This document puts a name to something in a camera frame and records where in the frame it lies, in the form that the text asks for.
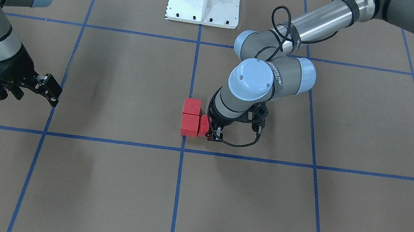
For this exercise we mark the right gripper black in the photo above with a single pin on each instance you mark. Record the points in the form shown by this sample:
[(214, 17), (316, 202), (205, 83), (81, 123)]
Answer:
[(20, 69)]

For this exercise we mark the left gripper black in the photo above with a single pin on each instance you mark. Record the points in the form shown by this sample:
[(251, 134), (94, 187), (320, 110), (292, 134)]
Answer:
[(216, 120)]

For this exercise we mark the red block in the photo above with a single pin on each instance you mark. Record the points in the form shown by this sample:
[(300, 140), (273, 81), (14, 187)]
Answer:
[(192, 106), (190, 125), (203, 127)]

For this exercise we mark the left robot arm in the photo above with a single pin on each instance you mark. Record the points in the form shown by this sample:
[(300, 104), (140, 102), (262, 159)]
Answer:
[(267, 72)]

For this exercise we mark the brown paper table cover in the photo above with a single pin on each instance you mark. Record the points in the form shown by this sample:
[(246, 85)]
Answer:
[(110, 158)]

